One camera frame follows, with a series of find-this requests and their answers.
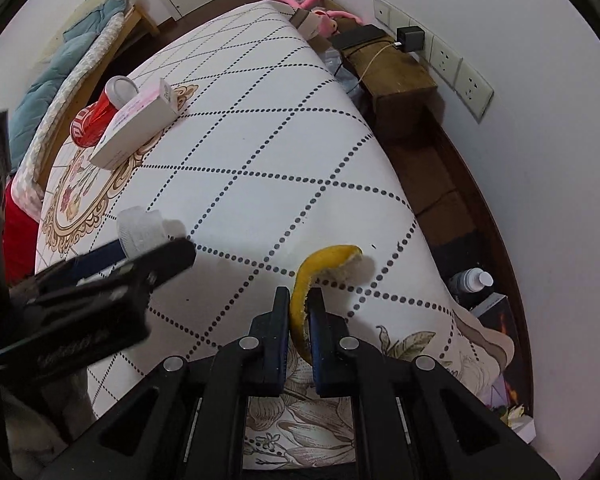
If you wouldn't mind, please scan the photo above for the red blanket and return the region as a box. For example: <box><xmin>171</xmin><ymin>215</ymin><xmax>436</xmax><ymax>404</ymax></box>
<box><xmin>2</xmin><ymin>181</ymin><xmax>38</xmax><ymax>286</ymax></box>

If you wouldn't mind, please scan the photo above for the wooden bed with mattress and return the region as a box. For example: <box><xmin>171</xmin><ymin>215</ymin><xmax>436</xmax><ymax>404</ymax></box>
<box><xmin>12</xmin><ymin>4</ymin><xmax>159</xmax><ymax>222</ymax></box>

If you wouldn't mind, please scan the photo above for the dark book on floor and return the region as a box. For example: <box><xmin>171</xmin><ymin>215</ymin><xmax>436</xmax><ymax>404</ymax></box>
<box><xmin>471</xmin><ymin>292</ymin><xmax>533</xmax><ymax>415</ymax></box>

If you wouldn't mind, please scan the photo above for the red soda can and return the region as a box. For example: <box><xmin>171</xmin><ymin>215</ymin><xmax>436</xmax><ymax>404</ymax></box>
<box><xmin>70</xmin><ymin>76</ymin><xmax>138</xmax><ymax>148</ymax></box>

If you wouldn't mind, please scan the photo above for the white plastic bottle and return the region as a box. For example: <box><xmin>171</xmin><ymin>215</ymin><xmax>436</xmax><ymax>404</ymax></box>
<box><xmin>448</xmin><ymin>268</ymin><xmax>494</xmax><ymax>294</ymax></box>

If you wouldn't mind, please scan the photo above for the white cardboard box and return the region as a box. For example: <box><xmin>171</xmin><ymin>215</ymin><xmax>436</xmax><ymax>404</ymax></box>
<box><xmin>90</xmin><ymin>78</ymin><xmax>178</xmax><ymax>170</ymax></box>

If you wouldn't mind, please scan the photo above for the white patterned bed quilt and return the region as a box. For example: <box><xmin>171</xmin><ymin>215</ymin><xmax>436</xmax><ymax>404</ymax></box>
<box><xmin>35</xmin><ymin>1</ymin><xmax>500</xmax><ymax>423</ymax></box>

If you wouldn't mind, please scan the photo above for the light blue blanket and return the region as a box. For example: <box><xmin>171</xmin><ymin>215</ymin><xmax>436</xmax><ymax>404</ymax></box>
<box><xmin>8</xmin><ymin>0</ymin><xmax>128</xmax><ymax>171</ymax></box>

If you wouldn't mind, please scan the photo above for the pink plush toy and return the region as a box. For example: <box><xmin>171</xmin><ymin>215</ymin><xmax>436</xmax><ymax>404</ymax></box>
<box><xmin>274</xmin><ymin>0</ymin><xmax>363</xmax><ymax>40</ymax></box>

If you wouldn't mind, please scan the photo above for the wooden bedside shelf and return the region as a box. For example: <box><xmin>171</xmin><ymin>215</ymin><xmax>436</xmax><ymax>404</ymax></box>
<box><xmin>324</xmin><ymin>24</ymin><xmax>439</xmax><ymax>126</ymax></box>

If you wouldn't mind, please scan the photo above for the black box on shelf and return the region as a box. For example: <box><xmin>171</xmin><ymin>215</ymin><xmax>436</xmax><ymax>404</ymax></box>
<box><xmin>329</xmin><ymin>24</ymin><xmax>386</xmax><ymax>51</ymax></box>

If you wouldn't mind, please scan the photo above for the black power adapter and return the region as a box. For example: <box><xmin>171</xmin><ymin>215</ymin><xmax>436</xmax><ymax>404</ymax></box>
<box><xmin>396</xmin><ymin>26</ymin><xmax>426</xmax><ymax>53</ymax></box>

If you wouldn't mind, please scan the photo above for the white wall socket strip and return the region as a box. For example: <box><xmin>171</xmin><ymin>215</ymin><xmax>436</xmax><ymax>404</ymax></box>
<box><xmin>373</xmin><ymin>0</ymin><xmax>494</xmax><ymax>122</ymax></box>

